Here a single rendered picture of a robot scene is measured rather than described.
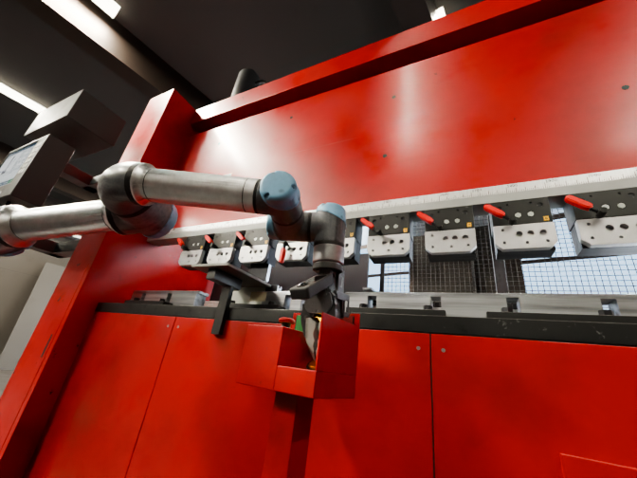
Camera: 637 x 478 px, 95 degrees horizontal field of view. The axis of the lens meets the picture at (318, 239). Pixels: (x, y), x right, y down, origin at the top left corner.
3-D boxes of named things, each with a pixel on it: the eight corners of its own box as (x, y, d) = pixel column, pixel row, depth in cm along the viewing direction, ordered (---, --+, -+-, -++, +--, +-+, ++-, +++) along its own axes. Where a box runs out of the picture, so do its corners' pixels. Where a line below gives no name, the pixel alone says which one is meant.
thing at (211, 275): (191, 329, 97) (209, 267, 106) (221, 336, 109) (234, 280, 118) (199, 330, 96) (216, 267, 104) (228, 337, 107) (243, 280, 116)
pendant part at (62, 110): (-46, 233, 149) (39, 112, 183) (15, 252, 169) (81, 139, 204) (-5, 225, 127) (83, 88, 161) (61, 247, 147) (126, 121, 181)
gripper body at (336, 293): (350, 321, 67) (352, 269, 71) (330, 316, 61) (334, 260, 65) (321, 320, 71) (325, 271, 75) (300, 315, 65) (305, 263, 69)
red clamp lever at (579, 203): (568, 192, 81) (610, 209, 75) (564, 200, 85) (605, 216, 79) (564, 196, 81) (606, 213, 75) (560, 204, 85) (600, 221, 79)
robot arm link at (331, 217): (315, 213, 79) (346, 214, 78) (311, 251, 75) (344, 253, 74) (313, 199, 71) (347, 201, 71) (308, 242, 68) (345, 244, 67)
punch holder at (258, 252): (237, 262, 131) (245, 229, 138) (248, 268, 138) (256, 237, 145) (263, 261, 124) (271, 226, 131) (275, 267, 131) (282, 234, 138)
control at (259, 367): (235, 382, 62) (253, 298, 69) (283, 385, 73) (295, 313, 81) (313, 398, 51) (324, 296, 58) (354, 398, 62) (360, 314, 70)
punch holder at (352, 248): (317, 258, 113) (321, 221, 120) (325, 266, 120) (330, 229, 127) (353, 256, 107) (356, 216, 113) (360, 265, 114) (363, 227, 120)
